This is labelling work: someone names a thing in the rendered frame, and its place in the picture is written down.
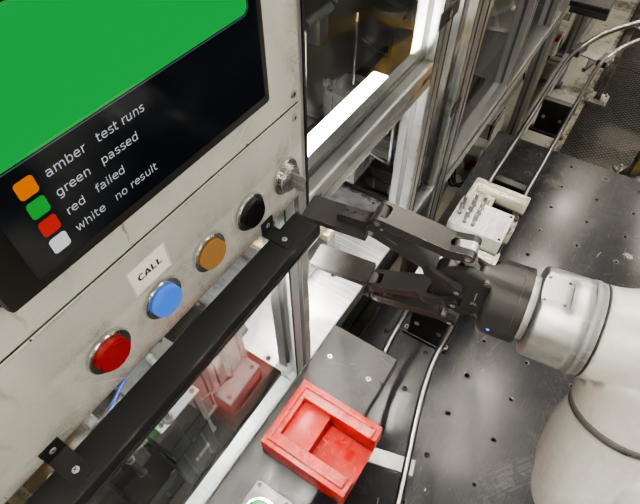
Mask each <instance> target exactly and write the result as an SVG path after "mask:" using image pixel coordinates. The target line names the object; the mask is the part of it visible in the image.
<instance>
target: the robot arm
mask: <svg viewBox="0 0 640 504"><path fill-rule="evenodd" d="M389 214H390V216H389ZM302 218H303V220H305V221H308V222H311V223H314V224H317V225H320V226H322V227H325V228H328V229H331V230H334V231H337V232H340V233H343V234H346V235H349V236H352V237H354V238H357V239H360V240H363V241H366V239H367V237H368V235H369V236H371V237H372V238H374V239H376V240H377V241H379V242H380V243H382V244H384V245H385V246H387V247H388V248H390V249H392V250H393V251H395V252H396V253H398V254H400V255H401V256H403V257H405V258H406V259H408V260H409V261H411V262H413V263H414V264H416V265H417V266H419V267H421V268H422V270H423V273H424V274H419V273H410V272H400V271H390V270H381V269H375V268H376V263H375V262H372V261H369V260H366V259H364V258H361V257H358V256H355V255H352V254H349V253H347V252H344V251H341V250H338V249H335V248H333V247H330V246H327V245H324V244H320V246H319V248H318V250H317V251H316V253H315V255H314V256H313V258H312V260H311V261H310V265H311V267H314V268H316V269H319V270H322V271H325V272H327V273H330V274H333V275H335V276H338V277H341V278H343V279H346V280H349V281H351V282H354V283H357V284H359V285H362V286H365V289H364V291H363V294H364V295H366V296H367V297H370V295H371V294H372V295H371V298H372V299H373V300H375V301H377V302H381V303H384V304H388V305H391V306H395V307H398V308H402V309H405V310H409V311H412V312H415V313H419V314H422V315H426V316H429V317H433V318H435V319H437V320H440V321H442V322H444V323H446V324H448V325H451V326H453V325H455V323H456V320H457V318H458V315H459V314H465V315H470V316H474V317H475V318H476V321H475V328H476V330H477V331H479V332H482V333H485V334H487V335H490V336H493V337H495V338H498V339H501V340H503V341H506V342H509V343H511V342H512V341H513V339H514V338H516V339H517V341H516V351H517V353H519V354H520V355H522V356H525V357H527V358H530V359H533V360H535V361H538V362H541V363H543V364H546V365H549V366H551V367H554V368H556V369H559V370H561V371H562V372H564V373H567V374H572V375H574V376H576V377H575V379H574V382H573V384H572V386H571V388H570V390H569V391H568V393H567V394H566V396H565V397H564V398H563V399H562V400H561V401H560V402H559V403H558V405H557V406H556V408H555V409H554V411H553V413H552V414H551V416H550V418H549V420H548V421H547V423H546V425H545V427H544V429H543V432H542V434H541V436H540V439H539V441H538V444H537V447H536V453H535V459H534V465H533V470H532V475H531V493H532V498H533V501H534V504H640V289H633V288H624V287H618V286H614V285H610V284H606V283H604V282H603V281H600V280H597V279H591V278H588V277H584V276H581V275H578V274H575V273H572V272H569V271H566V270H563V269H559V268H556V267H553V266H548V267H546V268H545V269H544V271H543V272H542V274H541V275H540V277H539V276H537V269H535V268H532V267H529V266H526V265H523V264H520V263H517V262H513V261H510V260H507V259H500V260H498V261H497V263H496V265H491V264H489V263H487V262H485V261H484V260H483V259H481V258H480V257H478V251H479V249H480V246H481V243H482V238H481V237H480V236H478V235H474V234H469V233H464V232H459V231H456V230H453V229H451V228H449V227H447V226H444V225H442V224H440V223H437V222H435V221H433V220H430V219H428V218H426V217H424V216H421V215H419V214H417V213H414V212H412V211H410V210H407V209H405V208H403V207H401V206H398V205H396V204H394V203H391V202H389V201H386V200H383V201H382V202H381V203H380V205H379V206H378V207H377V209H376V210H375V212H369V211H366V210H363V209H360V208H356V207H352V206H350V205H347V204H343V203H340V202H336V201H333V200H330V199H327V198H324V197H321V196H318V195H314V196H313V198H312V199H311V201H310V202H309V204H308V205H307V207H306V209H305V210H304V212H303V213H302ZM380 229H382V230H383V231H382V230H380ZM440 257H443V258H441V259H440ZM383 294H386V295H383ZM438 306H440V307H438Z"/></svg>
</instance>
